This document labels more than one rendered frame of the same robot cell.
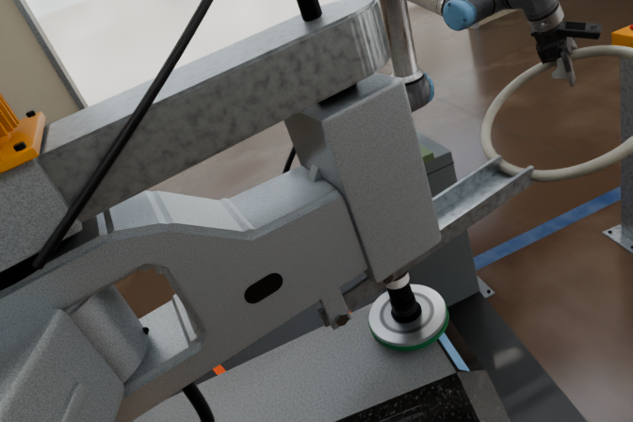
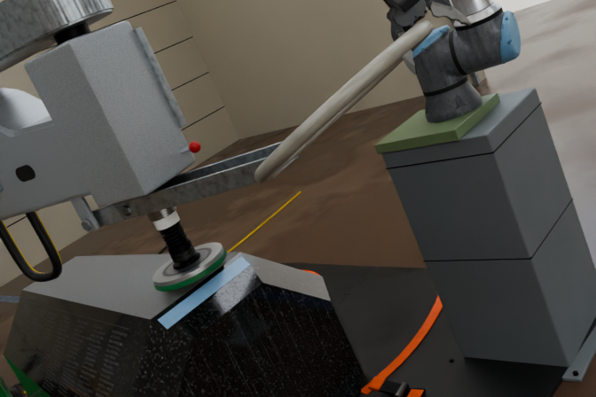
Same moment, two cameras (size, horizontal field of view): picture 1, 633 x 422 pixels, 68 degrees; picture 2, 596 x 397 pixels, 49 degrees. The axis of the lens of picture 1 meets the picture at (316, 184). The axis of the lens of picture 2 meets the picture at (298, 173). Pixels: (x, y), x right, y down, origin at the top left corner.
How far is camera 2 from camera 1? 1.83 m
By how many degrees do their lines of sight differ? 52
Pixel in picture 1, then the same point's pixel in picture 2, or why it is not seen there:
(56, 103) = not seen: outside the picture
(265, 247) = (18, 144)
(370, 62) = (40, 26)
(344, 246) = (67, 165)
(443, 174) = (478, 166)
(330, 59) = (14, 21)
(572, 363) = not seen: outside the picture
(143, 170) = not seen: outside the picture
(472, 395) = (151, 345)
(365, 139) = (53, 85)
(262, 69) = not seen: outside the picture
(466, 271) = (538, 324)
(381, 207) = (81, 144)
